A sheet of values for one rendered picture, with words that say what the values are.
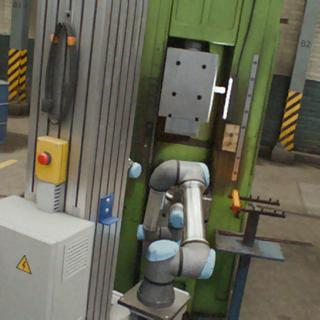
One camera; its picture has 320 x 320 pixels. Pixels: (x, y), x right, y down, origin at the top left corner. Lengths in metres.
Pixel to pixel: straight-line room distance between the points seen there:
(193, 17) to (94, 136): 1.62
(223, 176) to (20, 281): 1.86
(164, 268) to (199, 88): 1.30
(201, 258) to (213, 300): 1.57
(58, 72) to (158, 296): 0.92
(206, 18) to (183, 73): 0.37
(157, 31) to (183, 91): 0.40
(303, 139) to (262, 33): 5.98
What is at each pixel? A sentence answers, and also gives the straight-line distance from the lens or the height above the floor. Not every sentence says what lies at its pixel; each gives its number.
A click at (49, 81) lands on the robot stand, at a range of 1.49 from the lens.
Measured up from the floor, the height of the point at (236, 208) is 0.98.
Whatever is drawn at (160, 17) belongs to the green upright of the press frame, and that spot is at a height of 1.93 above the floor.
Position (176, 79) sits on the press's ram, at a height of 1.59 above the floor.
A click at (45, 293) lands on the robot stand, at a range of 1.42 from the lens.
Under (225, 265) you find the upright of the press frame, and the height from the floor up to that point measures 0.39.
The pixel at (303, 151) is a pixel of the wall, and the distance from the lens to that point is 8.86.
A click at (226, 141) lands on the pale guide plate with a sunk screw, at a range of 2.97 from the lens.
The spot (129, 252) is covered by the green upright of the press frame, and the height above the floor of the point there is 0.39.
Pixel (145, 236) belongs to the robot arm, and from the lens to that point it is 2.31.
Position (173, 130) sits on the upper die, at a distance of 2.82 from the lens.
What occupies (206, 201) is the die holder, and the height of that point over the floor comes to 0.89.
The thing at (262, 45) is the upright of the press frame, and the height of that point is 1.85.
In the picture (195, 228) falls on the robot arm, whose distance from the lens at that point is 1.91.
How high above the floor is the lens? 1.81
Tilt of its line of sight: 15 degrees down
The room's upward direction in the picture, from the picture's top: 8 degrees clockwise
